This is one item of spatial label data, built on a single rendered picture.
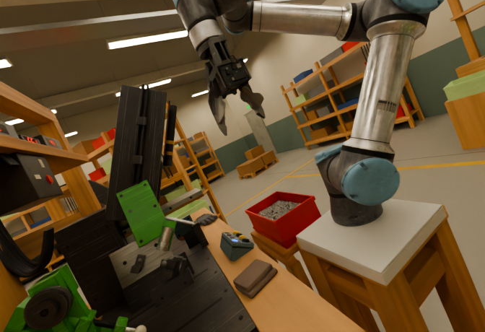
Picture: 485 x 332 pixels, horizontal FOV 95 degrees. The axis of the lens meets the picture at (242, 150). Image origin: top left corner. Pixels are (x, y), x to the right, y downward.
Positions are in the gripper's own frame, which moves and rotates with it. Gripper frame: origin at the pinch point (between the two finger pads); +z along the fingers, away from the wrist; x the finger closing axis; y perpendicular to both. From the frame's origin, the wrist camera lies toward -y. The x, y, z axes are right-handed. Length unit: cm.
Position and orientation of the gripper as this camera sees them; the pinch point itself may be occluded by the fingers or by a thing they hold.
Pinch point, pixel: (243, 125)
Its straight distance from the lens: 56.4
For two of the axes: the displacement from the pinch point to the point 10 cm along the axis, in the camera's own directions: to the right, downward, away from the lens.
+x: 8.4, -4.1, 3.5
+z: 4.2, 9.0, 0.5
